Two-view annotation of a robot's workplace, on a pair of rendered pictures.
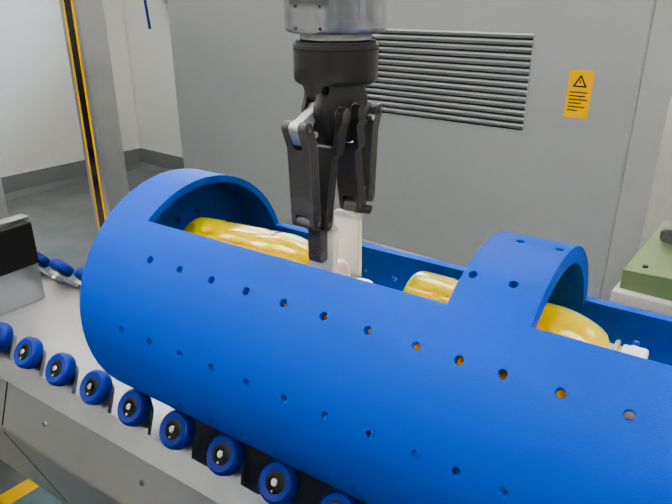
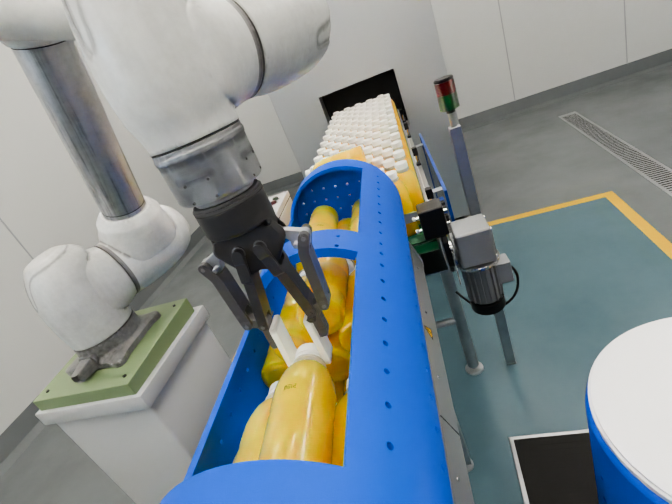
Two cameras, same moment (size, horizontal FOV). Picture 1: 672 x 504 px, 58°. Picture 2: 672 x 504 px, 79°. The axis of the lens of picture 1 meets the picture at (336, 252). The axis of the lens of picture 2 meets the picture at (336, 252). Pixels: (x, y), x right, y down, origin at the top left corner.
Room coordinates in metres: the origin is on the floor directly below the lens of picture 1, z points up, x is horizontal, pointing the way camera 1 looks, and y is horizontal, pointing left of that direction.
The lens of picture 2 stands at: (0.62, 0.42, 1.48)
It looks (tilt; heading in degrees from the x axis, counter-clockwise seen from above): 25 degrees down; 251
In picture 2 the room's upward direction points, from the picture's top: 23 degrees counter-clockwise
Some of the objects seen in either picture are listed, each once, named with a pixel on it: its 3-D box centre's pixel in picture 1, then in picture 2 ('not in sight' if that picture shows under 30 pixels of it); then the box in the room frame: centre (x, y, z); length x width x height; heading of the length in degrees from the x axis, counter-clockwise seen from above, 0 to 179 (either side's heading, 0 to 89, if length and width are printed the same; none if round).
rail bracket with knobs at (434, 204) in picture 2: not in sight; (431, 221); (0.01, -0.48, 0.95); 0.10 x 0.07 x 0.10; 146
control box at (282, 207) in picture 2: not in sight; (275, 218); (0.33, -0.89, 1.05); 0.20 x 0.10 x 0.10; 56
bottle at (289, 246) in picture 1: (258, 259); (299, 430); (0.62, 0.09, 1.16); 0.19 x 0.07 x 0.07; 57
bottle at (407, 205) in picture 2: not in sight; (400, 205); (0.03, -0.59, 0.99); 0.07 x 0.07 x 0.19
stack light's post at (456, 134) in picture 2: not in sight; (486, 261); (-0.31, -0.68, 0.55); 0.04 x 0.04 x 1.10; 56
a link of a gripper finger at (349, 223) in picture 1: (347, 243); (285, 343); (0.58, -0.01, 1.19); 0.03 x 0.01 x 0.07; 57
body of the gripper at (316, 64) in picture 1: (335, 91); (244, 230); (0.56, 0.00, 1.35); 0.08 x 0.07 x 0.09; 147
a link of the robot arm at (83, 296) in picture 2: not in sight; (77, 290); (0.88, -0.66, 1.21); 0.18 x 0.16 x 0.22; 25
